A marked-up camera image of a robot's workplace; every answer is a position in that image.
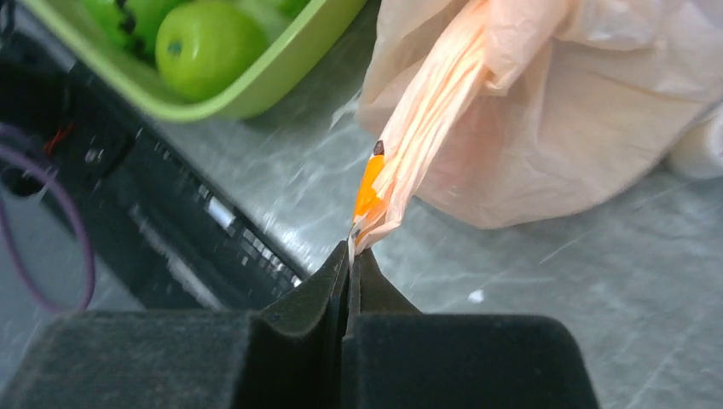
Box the bright green fake apple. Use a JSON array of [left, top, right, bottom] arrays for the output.
[[155, 1, 269, 101]]

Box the green plastic fruit bin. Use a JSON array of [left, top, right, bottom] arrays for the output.
[[23, 1, 365, 123]]

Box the translucent orange plastic bag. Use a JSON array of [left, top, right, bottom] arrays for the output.
[[350, 1, 722, 253]]

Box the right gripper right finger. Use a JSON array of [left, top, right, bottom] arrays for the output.
[[340, 251, 599, 408]]

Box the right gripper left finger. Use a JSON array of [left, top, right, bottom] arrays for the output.
[[1, 243, 349, 408]]

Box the small fake watermelon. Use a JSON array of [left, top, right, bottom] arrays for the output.
[[80, 0, 185, 60]]

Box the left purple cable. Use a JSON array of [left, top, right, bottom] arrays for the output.
[[0, 121, 97, 315]]

